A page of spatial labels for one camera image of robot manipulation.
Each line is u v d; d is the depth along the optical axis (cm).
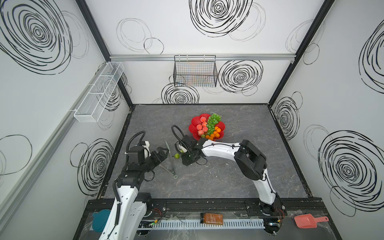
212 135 99
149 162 66
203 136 99
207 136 99
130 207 49
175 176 84
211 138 97
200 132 101
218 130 100
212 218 68
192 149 70
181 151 79
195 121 107
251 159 54
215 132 100
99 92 72
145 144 72
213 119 102
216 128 102
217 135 98
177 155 90
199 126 103
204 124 104
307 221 70
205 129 102
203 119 106
